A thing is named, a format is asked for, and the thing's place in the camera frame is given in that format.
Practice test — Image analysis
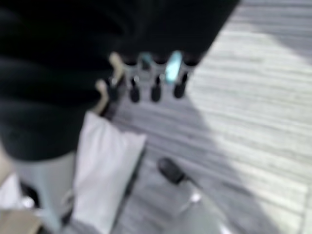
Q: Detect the white fabric item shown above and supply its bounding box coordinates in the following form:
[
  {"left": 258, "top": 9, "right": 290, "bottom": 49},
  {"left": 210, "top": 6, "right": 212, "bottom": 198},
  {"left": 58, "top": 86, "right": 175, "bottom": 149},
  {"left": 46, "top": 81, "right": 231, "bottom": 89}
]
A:
[{"left": 0, "top": 170, "right": 35, "bottom": 211}]

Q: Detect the white cushion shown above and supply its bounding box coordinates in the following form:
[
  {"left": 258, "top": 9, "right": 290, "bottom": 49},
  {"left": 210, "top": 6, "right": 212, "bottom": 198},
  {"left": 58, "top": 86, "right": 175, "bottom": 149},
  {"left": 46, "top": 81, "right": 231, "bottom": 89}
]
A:
[{"left": 72, "top": 111, "right": 148, "bottom": 229}]

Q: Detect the dark robot foot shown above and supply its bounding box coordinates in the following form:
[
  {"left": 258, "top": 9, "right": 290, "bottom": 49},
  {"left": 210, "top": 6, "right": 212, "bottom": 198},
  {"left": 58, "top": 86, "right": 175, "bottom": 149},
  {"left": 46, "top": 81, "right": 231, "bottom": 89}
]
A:
[{"left": 157, "top": 156, "right": 188, "bottom": 185}]

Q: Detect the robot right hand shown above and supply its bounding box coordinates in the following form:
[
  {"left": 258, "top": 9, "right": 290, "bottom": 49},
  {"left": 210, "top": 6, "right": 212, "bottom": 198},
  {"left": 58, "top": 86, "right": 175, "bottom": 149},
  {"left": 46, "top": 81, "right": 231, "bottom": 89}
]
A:
[{"left": 0, "top": 0, "right": 241, "bottom": 232}]

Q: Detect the silver robot leg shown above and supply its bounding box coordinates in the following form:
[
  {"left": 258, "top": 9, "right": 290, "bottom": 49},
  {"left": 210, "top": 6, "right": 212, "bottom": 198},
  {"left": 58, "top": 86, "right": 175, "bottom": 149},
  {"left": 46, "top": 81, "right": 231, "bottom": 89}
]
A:
[{"left": 179, "top": 186, "right": 281, "bottom": 234}]

